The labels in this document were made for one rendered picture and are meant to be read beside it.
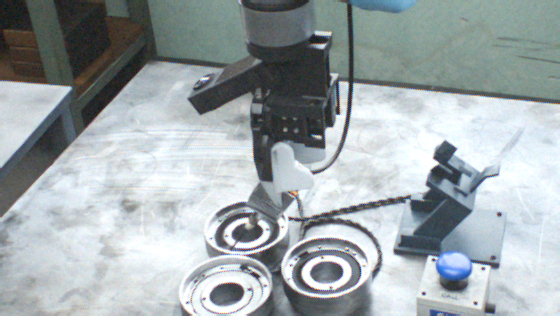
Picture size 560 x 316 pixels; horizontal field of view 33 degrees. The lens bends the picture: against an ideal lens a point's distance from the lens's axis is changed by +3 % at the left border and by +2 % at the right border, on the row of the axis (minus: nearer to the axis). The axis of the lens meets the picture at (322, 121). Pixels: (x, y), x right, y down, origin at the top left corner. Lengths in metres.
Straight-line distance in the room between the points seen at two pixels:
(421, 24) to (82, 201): 1.60
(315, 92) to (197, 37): 2.07
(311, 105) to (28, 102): 0.95
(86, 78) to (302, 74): 1.86
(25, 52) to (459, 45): 1.23
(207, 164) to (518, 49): 1.53
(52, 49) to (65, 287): 1.47
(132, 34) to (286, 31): 2.08
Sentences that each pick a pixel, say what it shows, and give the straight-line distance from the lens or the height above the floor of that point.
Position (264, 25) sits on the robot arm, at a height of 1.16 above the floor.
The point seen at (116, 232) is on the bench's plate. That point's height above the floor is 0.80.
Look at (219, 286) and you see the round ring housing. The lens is 1.12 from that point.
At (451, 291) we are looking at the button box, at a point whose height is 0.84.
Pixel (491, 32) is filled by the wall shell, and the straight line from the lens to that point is 2.72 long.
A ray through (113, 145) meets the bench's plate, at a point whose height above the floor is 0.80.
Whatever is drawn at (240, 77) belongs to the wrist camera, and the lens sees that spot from 0.98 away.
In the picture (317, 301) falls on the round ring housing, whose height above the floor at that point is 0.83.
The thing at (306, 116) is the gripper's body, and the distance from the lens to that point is 0.96.
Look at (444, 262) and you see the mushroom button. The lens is 1.05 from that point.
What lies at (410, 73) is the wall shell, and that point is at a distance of 2.83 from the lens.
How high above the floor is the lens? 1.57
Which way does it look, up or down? 33 degrees down
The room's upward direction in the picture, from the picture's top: 4 degrees counter-clockwise
